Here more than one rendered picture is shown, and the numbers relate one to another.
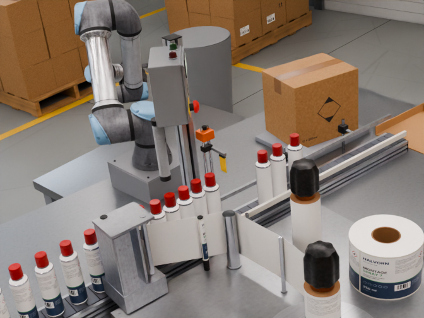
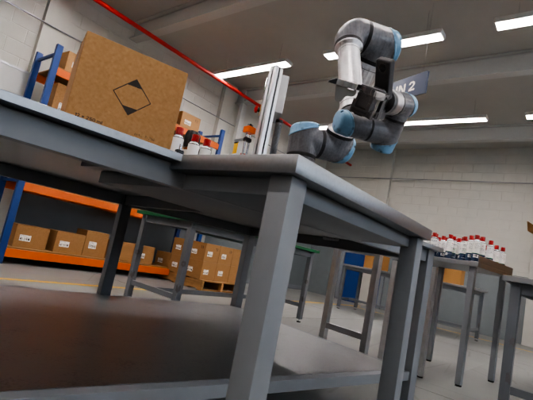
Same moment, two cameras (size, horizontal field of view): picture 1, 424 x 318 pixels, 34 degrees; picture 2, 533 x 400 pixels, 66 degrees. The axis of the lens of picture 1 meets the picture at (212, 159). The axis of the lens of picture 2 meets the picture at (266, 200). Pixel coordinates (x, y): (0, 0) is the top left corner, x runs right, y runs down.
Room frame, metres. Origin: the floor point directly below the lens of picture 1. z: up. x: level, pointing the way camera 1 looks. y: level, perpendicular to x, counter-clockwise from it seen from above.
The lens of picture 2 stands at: (3.83, -0.08, 0.61)
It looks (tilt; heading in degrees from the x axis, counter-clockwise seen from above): 8 degrees up; 173
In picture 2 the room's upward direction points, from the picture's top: 11 degrees clockwise
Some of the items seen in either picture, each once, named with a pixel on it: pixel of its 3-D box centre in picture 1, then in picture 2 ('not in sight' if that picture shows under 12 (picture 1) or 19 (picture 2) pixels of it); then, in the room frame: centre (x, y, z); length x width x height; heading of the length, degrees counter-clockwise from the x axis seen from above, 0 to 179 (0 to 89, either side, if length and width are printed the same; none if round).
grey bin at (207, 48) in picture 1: (202, 77); not in sight; (4.60, 0.00, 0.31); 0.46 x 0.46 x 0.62
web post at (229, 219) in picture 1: (231, 240); not in sight; (1.65, -0.03, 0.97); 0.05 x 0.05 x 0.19
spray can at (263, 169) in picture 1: (264, 178); (203, 161); (1.97, -0.17, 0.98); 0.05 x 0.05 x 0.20
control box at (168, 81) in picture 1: (170, 85); (273, 98); (1.90, 0.10, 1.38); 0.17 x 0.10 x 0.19; 179
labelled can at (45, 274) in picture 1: (48, 284); not in sight; (1.53, 0.49, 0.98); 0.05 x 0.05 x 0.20
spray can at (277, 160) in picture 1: (278, 171); (191, 156); (2.00, -0.22, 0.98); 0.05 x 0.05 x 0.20
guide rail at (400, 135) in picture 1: (302, 185); not in sight; (2.02, -0.30, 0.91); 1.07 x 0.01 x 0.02; 124
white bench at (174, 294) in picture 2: not in sight; (231, 272); (-0.28, 0.23, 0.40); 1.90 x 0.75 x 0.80; 133
